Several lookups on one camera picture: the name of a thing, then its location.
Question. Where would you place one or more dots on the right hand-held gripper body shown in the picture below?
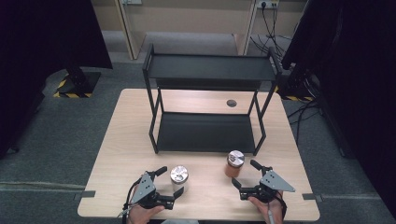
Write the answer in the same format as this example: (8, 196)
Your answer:
(274, 183)

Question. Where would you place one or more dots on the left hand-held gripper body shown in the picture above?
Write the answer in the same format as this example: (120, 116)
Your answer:
(144, 187)

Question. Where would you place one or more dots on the glass jar of white powder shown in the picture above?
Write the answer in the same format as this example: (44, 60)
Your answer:
(179, 175)

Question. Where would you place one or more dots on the glass jar of red powder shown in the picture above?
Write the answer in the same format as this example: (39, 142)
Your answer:
(235, 161)

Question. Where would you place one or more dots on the black metal two-tier rack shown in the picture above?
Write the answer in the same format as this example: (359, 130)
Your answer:
(205, 67)

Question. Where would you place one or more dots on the person's left hand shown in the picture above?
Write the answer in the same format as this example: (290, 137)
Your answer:
(141, 215)

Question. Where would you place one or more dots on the person's right hand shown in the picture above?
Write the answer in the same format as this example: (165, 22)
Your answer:
(264, 210)

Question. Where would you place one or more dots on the round grey table grommet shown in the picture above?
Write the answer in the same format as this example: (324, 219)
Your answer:
(231, 103)

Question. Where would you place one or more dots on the black stand base striped tape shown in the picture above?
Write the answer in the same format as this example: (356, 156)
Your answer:
(79, 84)
(295, 88)

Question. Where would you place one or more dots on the black curtain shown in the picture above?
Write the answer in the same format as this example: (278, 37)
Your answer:
(358, 77)
(37, 46)

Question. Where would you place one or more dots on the white wall power socket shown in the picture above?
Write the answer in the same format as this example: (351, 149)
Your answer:
(267, 3)

